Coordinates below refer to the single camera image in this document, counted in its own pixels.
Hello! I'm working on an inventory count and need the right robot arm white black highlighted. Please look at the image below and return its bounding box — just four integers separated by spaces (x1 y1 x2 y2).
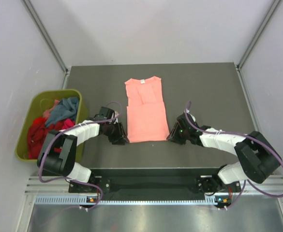
167 113 281 191

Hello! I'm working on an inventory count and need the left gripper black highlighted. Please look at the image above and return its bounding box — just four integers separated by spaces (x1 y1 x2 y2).
103 121 129 145

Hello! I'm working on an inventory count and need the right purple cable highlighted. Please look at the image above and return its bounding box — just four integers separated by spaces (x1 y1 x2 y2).
183 101 283 210

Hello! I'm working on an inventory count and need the olive green plastic bin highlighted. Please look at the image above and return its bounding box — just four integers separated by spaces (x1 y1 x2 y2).
15 89 89 163

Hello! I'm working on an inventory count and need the left aluminium corner post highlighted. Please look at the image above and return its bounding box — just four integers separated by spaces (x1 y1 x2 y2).
20 0 71 74

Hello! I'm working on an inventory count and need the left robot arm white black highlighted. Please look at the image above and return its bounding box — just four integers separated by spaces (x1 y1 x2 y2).
37 106 129 192

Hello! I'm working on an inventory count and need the red t shirt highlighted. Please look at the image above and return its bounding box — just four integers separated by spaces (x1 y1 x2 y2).
27 117 64 160

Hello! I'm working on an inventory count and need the aluminium corner post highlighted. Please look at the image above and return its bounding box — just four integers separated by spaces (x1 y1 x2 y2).
20 0 71 74
235 0 283 71

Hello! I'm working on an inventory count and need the salmon pink t shirt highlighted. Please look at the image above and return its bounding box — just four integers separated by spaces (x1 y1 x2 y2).
125 76 170 143

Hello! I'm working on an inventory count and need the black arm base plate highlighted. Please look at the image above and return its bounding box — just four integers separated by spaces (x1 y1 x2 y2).
68 175 241 194

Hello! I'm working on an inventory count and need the right aluminium corner post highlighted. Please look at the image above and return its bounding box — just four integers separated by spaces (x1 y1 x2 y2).
235 0 283 71

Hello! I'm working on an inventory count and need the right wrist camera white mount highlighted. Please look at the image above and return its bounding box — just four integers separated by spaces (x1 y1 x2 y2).
184 109 196 123

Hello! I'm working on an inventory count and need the magenta pink t shirt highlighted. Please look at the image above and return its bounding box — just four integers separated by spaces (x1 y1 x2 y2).
61 118 75 130

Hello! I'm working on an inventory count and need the slotted grey cable duct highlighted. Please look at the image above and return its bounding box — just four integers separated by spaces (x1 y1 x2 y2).
35 195 228 205

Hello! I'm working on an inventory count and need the grey blue t shirt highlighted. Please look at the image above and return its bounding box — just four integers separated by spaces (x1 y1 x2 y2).
45 97 79 127

